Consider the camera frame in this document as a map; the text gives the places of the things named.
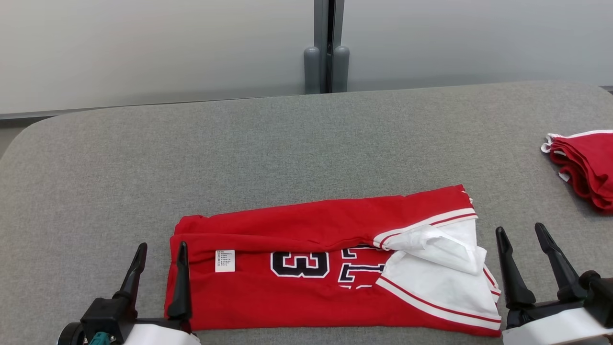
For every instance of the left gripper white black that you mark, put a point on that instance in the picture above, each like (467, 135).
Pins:
(163, 335)

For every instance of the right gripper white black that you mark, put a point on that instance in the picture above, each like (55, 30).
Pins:
(546, 328)

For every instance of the red Bulls 23 shorts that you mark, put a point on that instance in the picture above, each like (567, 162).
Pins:
(589, 167)

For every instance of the red Bulls jersey white sleeves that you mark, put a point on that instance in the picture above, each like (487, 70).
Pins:
(287, 302)

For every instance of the grey fabric sofa surface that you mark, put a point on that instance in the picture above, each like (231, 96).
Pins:
(239, 153)

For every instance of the left black wrist camera box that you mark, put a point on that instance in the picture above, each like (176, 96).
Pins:
(107, 316)

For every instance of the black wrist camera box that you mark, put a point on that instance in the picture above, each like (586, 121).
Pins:
(598, 297)
(107, 316)

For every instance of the right black wrist camera box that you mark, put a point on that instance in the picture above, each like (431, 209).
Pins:
(598, 297)

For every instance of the grey door frame post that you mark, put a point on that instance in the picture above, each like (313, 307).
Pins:
(320, 28)

